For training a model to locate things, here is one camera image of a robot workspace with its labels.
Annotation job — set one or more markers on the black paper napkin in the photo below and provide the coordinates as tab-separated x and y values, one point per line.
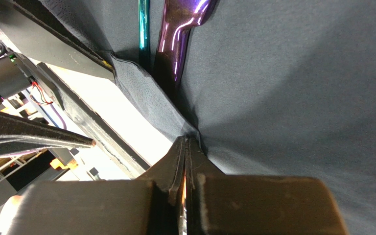
274	87

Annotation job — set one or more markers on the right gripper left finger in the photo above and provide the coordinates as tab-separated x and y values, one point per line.
147	205

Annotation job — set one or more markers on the iridescent spoon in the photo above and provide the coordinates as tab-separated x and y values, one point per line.
144	38

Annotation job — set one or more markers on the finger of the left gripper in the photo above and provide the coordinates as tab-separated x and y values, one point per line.
19	135

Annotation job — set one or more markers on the purple iridescent knife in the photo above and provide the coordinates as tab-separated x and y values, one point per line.
179	17

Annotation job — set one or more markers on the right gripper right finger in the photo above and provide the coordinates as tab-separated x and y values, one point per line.
221	204

